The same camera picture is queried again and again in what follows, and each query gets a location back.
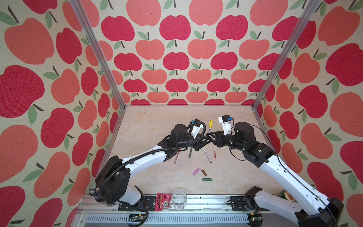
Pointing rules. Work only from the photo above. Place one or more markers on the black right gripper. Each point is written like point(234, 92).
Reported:
point(219, 138)

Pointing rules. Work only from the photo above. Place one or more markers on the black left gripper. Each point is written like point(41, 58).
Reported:
point(198, 142)

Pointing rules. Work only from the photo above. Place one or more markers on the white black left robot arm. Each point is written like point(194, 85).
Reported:
point(112, 183)

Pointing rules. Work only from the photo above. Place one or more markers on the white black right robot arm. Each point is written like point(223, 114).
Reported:
point(311, 208)

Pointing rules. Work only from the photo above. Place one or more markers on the white silver pen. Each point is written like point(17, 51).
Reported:
point(207, 155)

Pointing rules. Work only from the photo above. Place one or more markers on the red pen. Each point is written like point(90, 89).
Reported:
point(176, 157)

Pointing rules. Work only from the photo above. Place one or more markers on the pink pen cap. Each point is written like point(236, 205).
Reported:
point(196, 171)

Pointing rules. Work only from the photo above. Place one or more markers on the clear glass bowl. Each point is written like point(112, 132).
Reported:
point(179, 199)

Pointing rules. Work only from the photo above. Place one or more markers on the pink snack packet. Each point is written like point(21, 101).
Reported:
point(162, 201)

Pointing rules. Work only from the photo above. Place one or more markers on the green drink can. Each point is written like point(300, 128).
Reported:
point(284, 194)

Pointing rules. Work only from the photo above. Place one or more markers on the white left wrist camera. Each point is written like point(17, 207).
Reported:
point(195, 127)

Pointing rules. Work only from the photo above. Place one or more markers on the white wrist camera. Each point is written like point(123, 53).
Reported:
point(195, 127)
point(225, 121)

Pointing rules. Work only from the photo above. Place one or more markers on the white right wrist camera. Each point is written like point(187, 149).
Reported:
point(225, 121)

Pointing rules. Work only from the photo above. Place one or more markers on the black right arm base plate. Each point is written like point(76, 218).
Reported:
point(242, 203)

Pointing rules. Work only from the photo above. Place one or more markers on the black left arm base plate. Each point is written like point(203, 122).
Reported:
point(146, 203)

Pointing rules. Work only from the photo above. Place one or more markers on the aluminium left rear frame post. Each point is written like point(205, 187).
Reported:
point(97, 49)

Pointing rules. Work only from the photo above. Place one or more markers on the aluminium frame post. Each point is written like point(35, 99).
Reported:
point(97, 49)
point(307, 13)

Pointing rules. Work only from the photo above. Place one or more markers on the aluminium right rear frame post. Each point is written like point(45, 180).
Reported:
point(307, 13)

